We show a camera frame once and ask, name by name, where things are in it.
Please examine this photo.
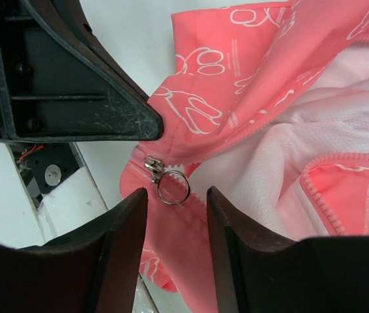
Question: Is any pink printed hooded jacket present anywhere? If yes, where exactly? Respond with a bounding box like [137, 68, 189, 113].
[120, 1, 369, 312]

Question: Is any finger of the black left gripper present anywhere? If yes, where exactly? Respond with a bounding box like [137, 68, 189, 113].
[53, 0, 149, 102]

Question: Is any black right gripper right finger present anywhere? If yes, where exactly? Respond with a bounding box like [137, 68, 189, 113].
[207, 187, 369, 312]

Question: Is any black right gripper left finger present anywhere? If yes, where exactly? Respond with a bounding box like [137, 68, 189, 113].
[0, 188, 148, 312]

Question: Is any silver zipper slider ring pull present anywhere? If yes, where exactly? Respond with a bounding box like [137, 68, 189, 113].
[144, 156, 191, 205]

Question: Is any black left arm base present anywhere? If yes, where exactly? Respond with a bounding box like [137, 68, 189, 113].
[8, 143, 80, 209]

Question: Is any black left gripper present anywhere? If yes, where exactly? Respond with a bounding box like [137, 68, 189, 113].
[0, 1, 164, 142]

